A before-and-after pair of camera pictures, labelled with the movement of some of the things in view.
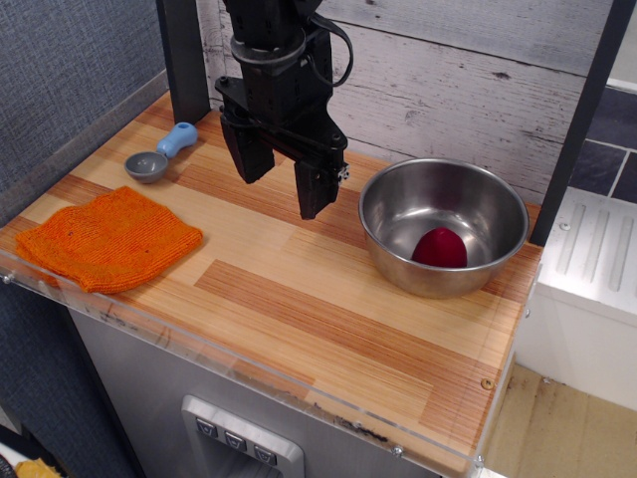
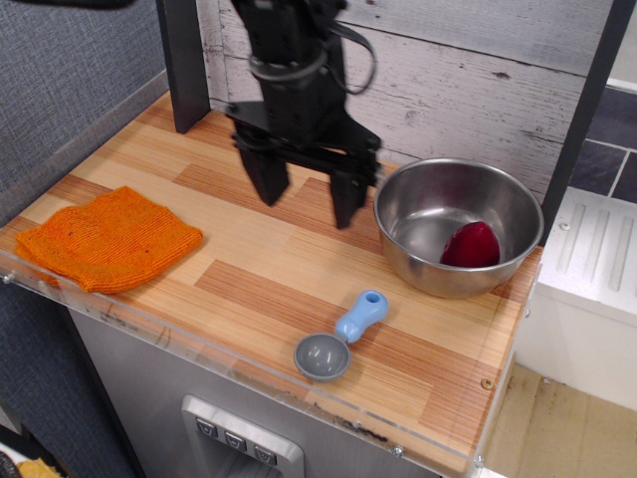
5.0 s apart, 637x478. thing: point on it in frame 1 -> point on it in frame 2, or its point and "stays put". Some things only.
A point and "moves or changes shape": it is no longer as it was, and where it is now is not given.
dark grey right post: (562, 178) stays put
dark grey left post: (183, 59) stays put
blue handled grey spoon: (147, 167) -> (324, 358)
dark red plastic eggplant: (439, 247) -> (473, 245)
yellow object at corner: (37, 468) stays put
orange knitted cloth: (107, 243) stays put
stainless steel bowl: (401, 201) moves or changes shape
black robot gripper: (289, 111) -> (308, 119)
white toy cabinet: (580, 328) stays put
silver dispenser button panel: (221, 442) stays put
